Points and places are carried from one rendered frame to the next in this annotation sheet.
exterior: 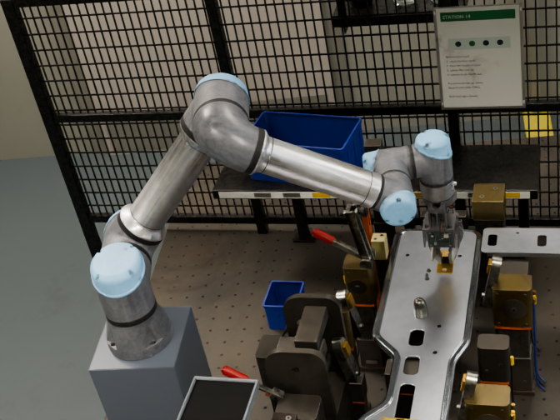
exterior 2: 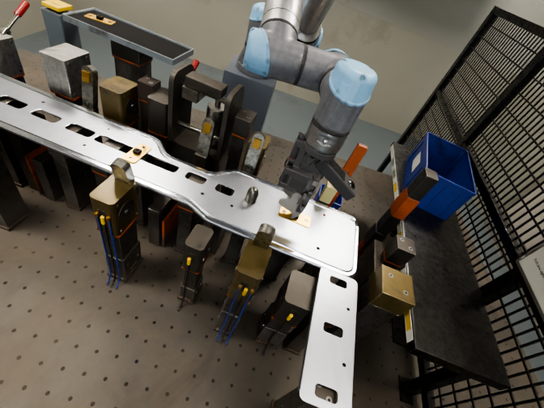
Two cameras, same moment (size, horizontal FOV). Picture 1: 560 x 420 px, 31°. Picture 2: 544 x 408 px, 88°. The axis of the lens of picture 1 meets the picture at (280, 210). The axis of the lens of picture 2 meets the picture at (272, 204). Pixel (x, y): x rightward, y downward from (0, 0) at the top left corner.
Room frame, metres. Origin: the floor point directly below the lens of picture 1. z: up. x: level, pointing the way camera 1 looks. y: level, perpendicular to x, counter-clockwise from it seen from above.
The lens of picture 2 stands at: (1.58, -0.81, 1.55)
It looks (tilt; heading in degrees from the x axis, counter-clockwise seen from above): 44 degrees down; 69
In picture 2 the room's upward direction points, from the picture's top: 23 degrees clockwise
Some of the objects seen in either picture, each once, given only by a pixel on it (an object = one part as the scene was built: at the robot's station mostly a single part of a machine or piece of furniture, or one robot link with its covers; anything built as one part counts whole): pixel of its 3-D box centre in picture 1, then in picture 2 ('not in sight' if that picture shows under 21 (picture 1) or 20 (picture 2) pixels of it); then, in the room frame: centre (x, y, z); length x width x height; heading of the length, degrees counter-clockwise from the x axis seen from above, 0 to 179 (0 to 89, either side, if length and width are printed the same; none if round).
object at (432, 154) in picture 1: (432, 157); (343, 97); (1.81, -0.35, 1.37); 0.09 x 0.08 x 0.11; 85
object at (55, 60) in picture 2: not in sight; (82, 112); (1.16, 0.13, 0.90); 0.13 x 0.08 x 0.41; 69
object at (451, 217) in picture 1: (439, 217); (307, 165); (1.80, -0.35, 1.21); 0.09 x 0.08 x 0.12; 159
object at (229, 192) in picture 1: (373, 172); (428, 223); (2.32, -0.28, 1.02); 0.90 x 0.22 x 0.03; 69
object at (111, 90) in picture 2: not in sight; (126, 135); (1.32, 0.07, 0.89); 0.12 x 0.08 x 0.38; 69
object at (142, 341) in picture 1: (135, 321); (257, 57); (1.74, 0.37, 1.15); 0.15 x 0.15 x 0.10
